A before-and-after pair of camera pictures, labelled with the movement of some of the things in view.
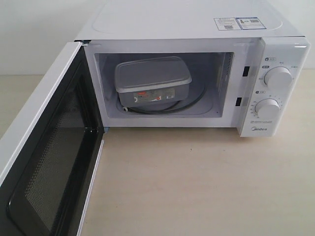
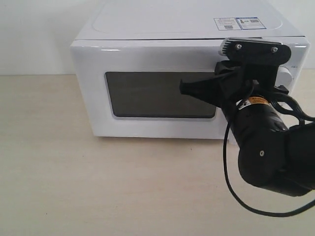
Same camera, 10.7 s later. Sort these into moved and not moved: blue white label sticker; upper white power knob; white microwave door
Moved: white microwave door
Not moved: blue white label sticker; upper white power knob
